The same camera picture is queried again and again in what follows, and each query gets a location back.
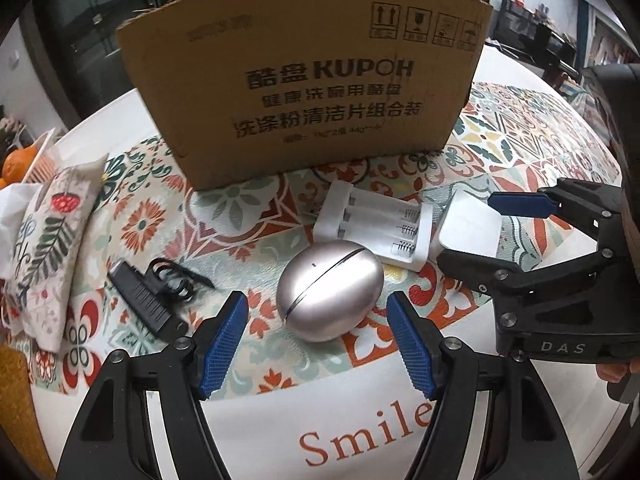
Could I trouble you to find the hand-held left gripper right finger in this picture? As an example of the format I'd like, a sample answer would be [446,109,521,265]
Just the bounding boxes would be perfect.
[386,292,583,480]

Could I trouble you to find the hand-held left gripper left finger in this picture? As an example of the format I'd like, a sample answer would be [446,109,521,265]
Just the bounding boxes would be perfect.
[55,290,249,480]

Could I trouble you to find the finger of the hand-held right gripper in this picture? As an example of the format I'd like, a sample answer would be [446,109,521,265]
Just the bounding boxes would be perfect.
[436,247,622,312]
[487,177,626,261]

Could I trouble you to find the white power adapter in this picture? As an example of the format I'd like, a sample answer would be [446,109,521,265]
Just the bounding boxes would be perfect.
[430,189,503,261]

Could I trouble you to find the silver egg-shaped device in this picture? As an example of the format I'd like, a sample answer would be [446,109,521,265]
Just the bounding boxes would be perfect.
[276,240,385,343]

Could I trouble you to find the brown cardboard box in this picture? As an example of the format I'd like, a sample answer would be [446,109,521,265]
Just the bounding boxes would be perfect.
[115,0,493,193]

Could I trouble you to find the person's right hand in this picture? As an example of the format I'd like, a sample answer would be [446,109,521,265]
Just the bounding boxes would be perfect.
[595,360,632,403]

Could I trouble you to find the white battery charger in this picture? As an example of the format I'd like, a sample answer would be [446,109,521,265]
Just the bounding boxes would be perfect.
[312,180,435,273]

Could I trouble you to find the black television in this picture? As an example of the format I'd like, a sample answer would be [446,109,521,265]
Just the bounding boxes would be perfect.
[500,0,581,76]

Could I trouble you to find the floral tissue pack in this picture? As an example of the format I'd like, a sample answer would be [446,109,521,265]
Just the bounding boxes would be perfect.
[0,152,111,353]

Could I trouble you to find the yellow woven box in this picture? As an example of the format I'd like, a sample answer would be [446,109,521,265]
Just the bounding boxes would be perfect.
[0,342,56,480]

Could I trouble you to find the white fruit basket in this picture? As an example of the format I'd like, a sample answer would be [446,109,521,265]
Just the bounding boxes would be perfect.
[17,127,58,186]

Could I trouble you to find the orange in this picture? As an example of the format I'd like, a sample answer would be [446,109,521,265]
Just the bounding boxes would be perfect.
[2,145,41,183]

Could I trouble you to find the black sliding glass door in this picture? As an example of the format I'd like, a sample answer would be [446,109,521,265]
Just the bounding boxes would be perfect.
[30,0,301,111]

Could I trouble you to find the black power adapter with cable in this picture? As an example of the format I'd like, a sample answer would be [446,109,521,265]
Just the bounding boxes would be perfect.
[107,257,216,343]

